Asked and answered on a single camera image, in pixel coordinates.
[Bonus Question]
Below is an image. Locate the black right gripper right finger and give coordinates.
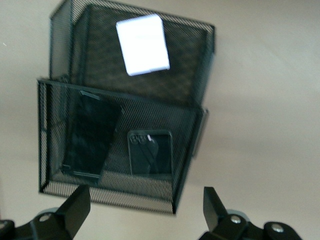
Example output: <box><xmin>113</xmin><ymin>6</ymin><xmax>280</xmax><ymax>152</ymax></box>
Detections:
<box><xmin>198</xmin><ymin>186</ymin><xmax>251</xmax><ymax>240</ymax></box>

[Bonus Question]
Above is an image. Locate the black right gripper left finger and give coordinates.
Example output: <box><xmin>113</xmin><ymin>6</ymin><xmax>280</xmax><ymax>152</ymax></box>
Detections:
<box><xmin>14</xmin><ymin>185</ymin><xmax>92</xmax><ymax>240</ymax></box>

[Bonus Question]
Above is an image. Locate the long black phone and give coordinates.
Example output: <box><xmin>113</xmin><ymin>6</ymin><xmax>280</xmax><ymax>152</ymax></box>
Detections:
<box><xmin>60</xmin><ymin>90</ymin><xmax>124</xmax><ymax>181</ymax></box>

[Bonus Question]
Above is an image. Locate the dark dual-camera flip phone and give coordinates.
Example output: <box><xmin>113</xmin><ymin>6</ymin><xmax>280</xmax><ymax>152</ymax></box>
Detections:
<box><xmin>126</xmin><ymin>129</ymin><xmax>174</xmax><ymax>177</ymax></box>

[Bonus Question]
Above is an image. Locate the lavender flip phone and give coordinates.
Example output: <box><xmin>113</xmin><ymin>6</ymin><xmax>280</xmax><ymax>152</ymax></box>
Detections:
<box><xmin>115</xmin><ymin>13</ymin><xmax>171</xmax><ymax>77</ymax></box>

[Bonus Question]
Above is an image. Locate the black mesh tray organizer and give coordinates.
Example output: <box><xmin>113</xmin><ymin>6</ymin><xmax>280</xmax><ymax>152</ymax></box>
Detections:
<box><xmin>36</xmin><ymin>0</ymin><xmax>217</xmax><ymax>216</ymax></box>

